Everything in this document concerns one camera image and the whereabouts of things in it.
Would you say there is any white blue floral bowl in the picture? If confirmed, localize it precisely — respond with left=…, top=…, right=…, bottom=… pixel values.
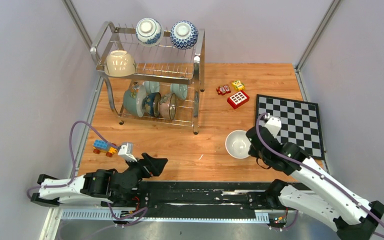
left=135, top=17, right=164, bottom=47

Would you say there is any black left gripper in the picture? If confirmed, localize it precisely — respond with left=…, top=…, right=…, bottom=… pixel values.
left=125, top=152, right=168, bottom=179

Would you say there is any small celadon cup right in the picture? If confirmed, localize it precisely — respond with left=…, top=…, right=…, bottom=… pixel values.
left=170, top=83, right=188, bottom=100

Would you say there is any red calculator toy block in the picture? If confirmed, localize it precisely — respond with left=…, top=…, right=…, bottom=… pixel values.
left=227, top=90, right=250, bottom=110

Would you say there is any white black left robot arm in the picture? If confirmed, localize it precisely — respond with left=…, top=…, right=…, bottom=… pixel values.
left=29, top=152, right=169, bottom=208

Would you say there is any steel two-tier dish rack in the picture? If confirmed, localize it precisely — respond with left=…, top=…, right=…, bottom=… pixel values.
left=90, top=21, right=206, bottom=135

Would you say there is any yellow owl toy block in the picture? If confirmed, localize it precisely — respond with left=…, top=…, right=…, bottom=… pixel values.
left=231, top=80, right=246, bottom=92

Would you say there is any blue white patterned bowl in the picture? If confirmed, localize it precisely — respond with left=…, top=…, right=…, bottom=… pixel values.
left=169, top=20, right=199, bottom=50

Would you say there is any cream bowl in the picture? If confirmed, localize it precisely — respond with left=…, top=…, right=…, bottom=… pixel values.
left=104, top=50, right=137, bottom=77
left=225, top=130, right=251, bottom=159

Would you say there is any small celadon cup left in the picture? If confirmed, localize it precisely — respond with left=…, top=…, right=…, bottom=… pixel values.
left=143, top=81, right=160, bottom=95

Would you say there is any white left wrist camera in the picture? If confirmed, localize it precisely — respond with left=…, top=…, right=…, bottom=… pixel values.
left=117, top=142, right=138, bottom=163

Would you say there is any pink brown bowl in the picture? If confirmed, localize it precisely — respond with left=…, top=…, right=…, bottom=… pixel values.
left=158, top=92, right=177, bottom=120

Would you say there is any black white checkerboard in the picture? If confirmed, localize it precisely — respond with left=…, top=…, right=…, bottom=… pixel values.
left=255, top=94, right=326, bottom=161

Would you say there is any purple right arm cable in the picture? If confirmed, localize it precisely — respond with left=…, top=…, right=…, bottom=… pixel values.
left=255, top=112, right=384, bottom=240

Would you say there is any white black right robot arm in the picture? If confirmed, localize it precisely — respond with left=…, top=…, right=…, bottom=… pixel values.
left=245, top=126, right=384, bottom=240

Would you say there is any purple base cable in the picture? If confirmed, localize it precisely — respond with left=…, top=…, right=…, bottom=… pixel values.
left=267, top=210, right=300, bottom=232
left=107, top=202, right=149, bottom=229

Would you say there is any small celadon cup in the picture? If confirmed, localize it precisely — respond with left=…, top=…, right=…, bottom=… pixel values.
left=143, top=81, right=160, bottom=95
left=170, top=83, right=188, bottom=100

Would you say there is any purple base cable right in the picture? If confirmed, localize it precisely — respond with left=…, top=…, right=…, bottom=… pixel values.
left=267, top=210, right=300, bottom=232

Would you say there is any blue orange toy car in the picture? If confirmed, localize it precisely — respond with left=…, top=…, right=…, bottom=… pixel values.
left=92, top=139, right=118, bottom=158

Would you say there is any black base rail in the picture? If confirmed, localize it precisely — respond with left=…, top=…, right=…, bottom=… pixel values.
left=61, top=181, right=294, bottom=227

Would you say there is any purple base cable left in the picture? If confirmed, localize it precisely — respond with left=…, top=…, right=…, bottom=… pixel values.
left=107, top=202, right=149, bottom=229

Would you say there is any dark blue floral bowl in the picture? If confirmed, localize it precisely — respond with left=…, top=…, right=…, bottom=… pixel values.
left=143, top=92, right=162, bottom=118

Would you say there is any red owl toy block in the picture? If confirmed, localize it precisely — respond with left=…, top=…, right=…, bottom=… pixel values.
left=216, top=84, right=231, bottom=96

